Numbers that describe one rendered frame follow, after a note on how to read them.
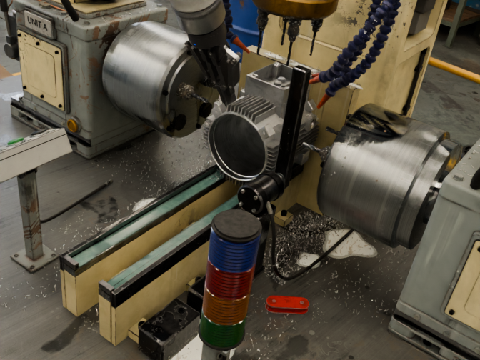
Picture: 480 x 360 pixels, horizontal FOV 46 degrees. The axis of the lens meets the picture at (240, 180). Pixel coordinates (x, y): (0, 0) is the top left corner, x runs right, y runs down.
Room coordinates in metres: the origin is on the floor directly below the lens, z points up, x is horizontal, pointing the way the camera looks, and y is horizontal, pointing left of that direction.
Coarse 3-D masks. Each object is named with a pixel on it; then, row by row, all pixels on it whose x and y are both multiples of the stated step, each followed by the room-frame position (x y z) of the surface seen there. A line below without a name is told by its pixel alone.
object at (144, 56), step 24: (144, 24) 1.33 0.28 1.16; (120, 48) 1.27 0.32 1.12; (144, 48) 1.25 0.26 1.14; (168, 48) 1.23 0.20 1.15; (120, 72) 1.23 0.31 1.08; (144, 72) 1.20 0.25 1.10; (168, 72) 1.18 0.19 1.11; (192, 72) 1.25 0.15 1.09; (120, 96) 1.22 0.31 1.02; (144, 96) 1.18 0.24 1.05; (168, 96) 1.18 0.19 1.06; (216, 96) 1.35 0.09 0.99; (144, 120) 1.20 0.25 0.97; (168, 120) 1.19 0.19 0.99; (192, 120) 1.26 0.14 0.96
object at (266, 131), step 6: (306, 102) 1.18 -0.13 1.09; (312, 102) 1.19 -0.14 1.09; (216, 108) 1.10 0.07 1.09; (222, 108) 1.10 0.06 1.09; (306, 108) 1.18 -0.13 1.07; (312, 108) 1.18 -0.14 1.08; (216, 114) 1.09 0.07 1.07; (264, 126) 1.03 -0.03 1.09; (270, 126) 1.04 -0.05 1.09; (264, 132) 1.03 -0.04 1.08; (270, 132) 1.03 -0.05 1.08; (264, 138) 1.03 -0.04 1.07; (210, 156) 1.10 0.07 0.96; (210, 162) 1.10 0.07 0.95; (252, 180) 1.04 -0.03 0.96
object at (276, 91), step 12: (252, 72) 1.18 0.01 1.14; (264, 72) 1.21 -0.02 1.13; (276, 72) 1.23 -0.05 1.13; (288, 72) 1.24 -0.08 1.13; (252, 84) 1.15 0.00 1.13; (264, 84) 1.13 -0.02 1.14; (276, 84) 1.16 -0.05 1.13; (288, 84) 1.18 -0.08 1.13; (264, 96) 1.13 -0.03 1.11; (276, 96) 1.11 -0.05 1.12; (276, 108) 1.11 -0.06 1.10
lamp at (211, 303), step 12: (204, 288) 0.53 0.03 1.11; (204, 300) 0.52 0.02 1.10; (216, 300) 0.51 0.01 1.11; (228, 300) 0.51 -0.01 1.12; (240, 300) 0.51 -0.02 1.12; (204, 312) 0.52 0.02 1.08; (216, 312) 0.51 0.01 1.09; (228, 312) 0.51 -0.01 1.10; (240, 312) 0.51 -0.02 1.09; (228, 324) 0.51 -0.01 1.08
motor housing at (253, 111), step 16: (224, 112) 1.09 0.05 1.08; (240, 112) 1.07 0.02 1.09; (256, 112) 1.06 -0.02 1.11; (272, 112) 1.10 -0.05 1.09; (208, 128) 1.11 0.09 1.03; (224, 128) 1.15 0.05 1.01; (240, 128) 1.20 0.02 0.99; (256, 128) 1.04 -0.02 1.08; (304, 128) 1.13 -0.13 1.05; (208, 144) 1.10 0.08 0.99; (224, 144) 1.14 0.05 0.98; (240, 144) 1.17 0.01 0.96; (256, 144) 1.20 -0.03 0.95; (272, 144) 1.03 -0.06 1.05; (224, 160) 1.11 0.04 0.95; (240, 160) 1.13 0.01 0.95; (256, 160) 1.15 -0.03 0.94; (272, 160) 1.02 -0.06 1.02; (240, 176) 1.07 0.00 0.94
